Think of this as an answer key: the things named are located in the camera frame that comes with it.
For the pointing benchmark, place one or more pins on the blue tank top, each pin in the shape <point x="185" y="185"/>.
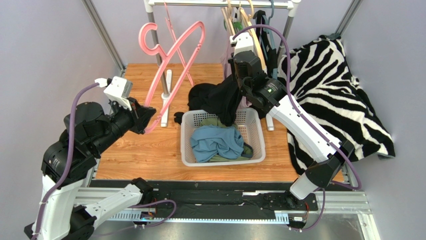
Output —
<point x="209" y="140"/>

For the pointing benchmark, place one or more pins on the mauve tank top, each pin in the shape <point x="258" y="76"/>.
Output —
<point x="242" y="101"/>

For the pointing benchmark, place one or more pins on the grey-blue hanger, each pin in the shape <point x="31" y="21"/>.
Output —
<point x="272" y="54"/>

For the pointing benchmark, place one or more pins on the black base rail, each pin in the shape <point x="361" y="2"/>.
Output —
<point x="221" y="200"/>

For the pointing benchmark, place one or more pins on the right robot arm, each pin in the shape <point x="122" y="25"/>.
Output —
<point x="271" y="96"/>

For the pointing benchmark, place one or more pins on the white plastic laundry basket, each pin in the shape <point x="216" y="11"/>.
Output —
<point x="247" y="122"/>

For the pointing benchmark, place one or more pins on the green hanger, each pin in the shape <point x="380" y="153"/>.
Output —
<point x="237" y="26"/>

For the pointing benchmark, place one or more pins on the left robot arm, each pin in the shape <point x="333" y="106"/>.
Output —
<point x="68" y="161"/>

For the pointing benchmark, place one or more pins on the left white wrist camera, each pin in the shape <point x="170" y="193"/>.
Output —
<point x="118" y="90"/>

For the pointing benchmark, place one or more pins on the black tank top on right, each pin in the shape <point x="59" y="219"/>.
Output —
<point x="260" y="19"/>

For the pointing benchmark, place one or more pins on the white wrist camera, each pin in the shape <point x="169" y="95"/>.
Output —
<point x="241" y="43"/>
<point x="118" y="90"/>

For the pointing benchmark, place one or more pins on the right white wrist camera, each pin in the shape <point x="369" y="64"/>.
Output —
<point x="241" y="43"/>

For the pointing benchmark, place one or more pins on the metal clothes rack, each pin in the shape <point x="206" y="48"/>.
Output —
<point x="149" y="43"/>

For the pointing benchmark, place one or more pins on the green tank top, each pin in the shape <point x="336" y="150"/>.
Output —
<point x="248" y="150"/>

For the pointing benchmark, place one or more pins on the zebra print blanket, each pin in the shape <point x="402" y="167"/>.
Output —
<point x="323" y="85"/>

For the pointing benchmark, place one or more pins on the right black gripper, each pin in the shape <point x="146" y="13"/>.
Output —
<point x="240" y="84"/>

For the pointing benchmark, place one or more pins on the beige wooden hanger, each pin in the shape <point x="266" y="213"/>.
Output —
<point x="227" y="16"/>

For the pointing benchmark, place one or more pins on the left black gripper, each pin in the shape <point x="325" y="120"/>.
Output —
<point x="141" y="115"/>

